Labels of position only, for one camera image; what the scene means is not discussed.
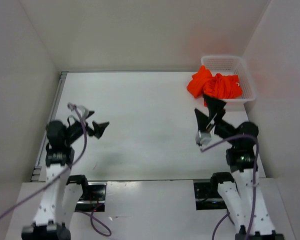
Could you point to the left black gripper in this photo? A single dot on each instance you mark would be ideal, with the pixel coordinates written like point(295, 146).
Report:
point(98, 129)

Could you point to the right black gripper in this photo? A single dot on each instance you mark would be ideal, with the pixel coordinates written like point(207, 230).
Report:
point(213, 105)

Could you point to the orange mesh shorts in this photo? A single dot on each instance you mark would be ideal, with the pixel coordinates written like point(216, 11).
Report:
point(217, 86)

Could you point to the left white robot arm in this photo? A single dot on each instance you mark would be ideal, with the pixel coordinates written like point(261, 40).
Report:
point(63, 190)

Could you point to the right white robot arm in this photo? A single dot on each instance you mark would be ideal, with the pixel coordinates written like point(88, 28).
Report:
point(239, 188)

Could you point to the white plastic basket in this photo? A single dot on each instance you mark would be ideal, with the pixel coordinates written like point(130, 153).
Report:
point(233, 65)

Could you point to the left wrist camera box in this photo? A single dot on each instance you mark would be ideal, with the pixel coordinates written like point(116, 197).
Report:
point(80, 109)

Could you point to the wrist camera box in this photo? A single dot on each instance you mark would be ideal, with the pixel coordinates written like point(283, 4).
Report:
point(80, 109)
point(203, 138)

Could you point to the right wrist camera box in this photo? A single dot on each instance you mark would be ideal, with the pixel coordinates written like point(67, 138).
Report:
point(203, 138)

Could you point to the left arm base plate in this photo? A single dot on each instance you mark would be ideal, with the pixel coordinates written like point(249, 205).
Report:
point(94, 199)

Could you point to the aluminium table edge rail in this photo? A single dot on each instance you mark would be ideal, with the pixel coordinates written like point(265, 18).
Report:
point(35, 176)

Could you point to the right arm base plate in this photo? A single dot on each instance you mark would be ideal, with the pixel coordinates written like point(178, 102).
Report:
point(206, 198)

